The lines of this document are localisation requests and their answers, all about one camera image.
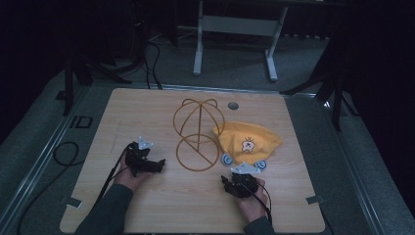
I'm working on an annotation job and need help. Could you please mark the black stand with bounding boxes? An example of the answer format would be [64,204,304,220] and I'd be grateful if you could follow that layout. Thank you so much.
[62,0,133,118]
[281,28,360,133]

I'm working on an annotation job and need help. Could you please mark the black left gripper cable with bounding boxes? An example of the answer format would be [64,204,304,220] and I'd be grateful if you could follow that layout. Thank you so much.
[92,142,135,210]

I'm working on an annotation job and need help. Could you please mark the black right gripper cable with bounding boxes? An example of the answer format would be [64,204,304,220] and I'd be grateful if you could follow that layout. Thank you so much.
[248,181,274,226]

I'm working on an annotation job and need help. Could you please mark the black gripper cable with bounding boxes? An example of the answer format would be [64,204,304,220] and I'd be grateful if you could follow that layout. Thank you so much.
[248,181,274,226]
[92,142,135,210]

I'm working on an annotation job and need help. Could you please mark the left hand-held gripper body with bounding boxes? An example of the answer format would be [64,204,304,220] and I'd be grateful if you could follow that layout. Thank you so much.
[124,135,157,177]

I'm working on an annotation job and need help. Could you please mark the person's right hand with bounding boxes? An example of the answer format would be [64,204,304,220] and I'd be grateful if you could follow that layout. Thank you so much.
[235,177,270,225]

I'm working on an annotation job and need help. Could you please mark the black floor cable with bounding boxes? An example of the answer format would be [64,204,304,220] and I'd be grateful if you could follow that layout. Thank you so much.
[15,140,81,235]

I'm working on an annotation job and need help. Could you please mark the person's left hand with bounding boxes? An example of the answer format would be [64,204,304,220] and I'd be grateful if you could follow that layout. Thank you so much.
[113,152,155,194]

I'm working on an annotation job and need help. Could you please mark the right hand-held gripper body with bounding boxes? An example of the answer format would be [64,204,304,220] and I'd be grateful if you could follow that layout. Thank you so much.
[228,163,262,199]

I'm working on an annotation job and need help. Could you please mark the black hanging cables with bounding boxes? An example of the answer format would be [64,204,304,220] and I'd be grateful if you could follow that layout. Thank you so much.
[142,38,163,91]

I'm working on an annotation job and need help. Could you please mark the grey tape piece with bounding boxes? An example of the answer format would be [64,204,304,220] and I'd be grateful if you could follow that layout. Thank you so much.
[66,196,83,210]
[305,194,326,206]

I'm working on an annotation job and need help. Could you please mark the gold wire hat stand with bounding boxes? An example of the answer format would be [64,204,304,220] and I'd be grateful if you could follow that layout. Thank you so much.
[172,98,226,173]

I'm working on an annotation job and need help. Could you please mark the metal floor rail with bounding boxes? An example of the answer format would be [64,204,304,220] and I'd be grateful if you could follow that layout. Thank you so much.
[0,85,91,231]
[283,91,390,235]

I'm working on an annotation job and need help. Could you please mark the yellow hat with cartoon print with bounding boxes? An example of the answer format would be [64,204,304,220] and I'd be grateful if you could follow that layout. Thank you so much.
[211,120,284,171]

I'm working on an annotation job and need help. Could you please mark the white metal desk frame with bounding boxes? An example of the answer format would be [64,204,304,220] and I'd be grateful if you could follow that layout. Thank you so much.
[192,0,290,82]

